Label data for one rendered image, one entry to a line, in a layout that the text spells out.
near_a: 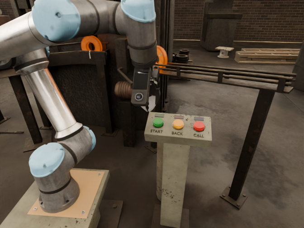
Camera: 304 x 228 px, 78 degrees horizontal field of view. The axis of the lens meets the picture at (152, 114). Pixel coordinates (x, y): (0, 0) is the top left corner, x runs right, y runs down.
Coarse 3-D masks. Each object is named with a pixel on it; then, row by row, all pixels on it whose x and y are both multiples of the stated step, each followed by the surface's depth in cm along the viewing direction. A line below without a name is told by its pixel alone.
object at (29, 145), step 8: (0, 72) 130; (8, 72) 129; (16, 80) 129; (16, 88) 131; (24, 88) 138; (16, 96) 134; (24, 96) 136; (24, 104) 138; (24, 112) 140; (32, 112) 145; (32, 120) 145; (32, 128) 148; (32, 136) 151; (40, 136) 155; (48, 136) 164; (24, 144) 154; (32, 144) 154; (40, 144) 154
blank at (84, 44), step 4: (88, 36) 133; (92, 36) 133; (84, 40) 135; (88, 40) 134; (92, 40) 134; (96, 40) 133; (84, 44) 136; (88, 44) 138; (96, 44) 134; (100, 44) 135; (84, 48) 138; (88, 48) 139; (96, 48) 136; (100, 48) 136
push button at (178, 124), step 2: (176, 120) 70; (178, 120) 70; (180, 120) 70; (174, 122) 69; (176, 122) 69; (178, 122) 69; (180, 122) 69; (182, 122) 69; (174, 124) 69; (176, 124) 69; (178, 124) 68; (180, 124) 68; (182, 124) 68; (174, 126) 68; (176, 126) 68; (178, 126) 68; (180, 126) 68; (182, 126) 68; (176, 128) 68; (178, 128) 68
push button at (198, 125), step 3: (195, 123) 68; (198, 123) 68; (201, 123) 68; (195, 126) 67; (198, 126) 67; (201, 126) 67; (204, 126) 68; (195, 129) 68; (198, 129) 67; (201, 129) 67
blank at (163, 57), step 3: (159, 48) 112; (162, 48) 113; (159, 51) 112; (162, 51) 111; (165, 51) 113; (159, 54) 113; (162, 54) 111; (165, 54) 112; (159, 57) 114; (162, 57) 112; (165, 57) 112; (159, 60) 115; (162, 60) 113; (165, 60) 113; (159, 63) 116; (162, 63) 114; (165, 63) 114; (159, 66) 116; (162, 66) 115; (165, 66) 116; (159, 69) 117
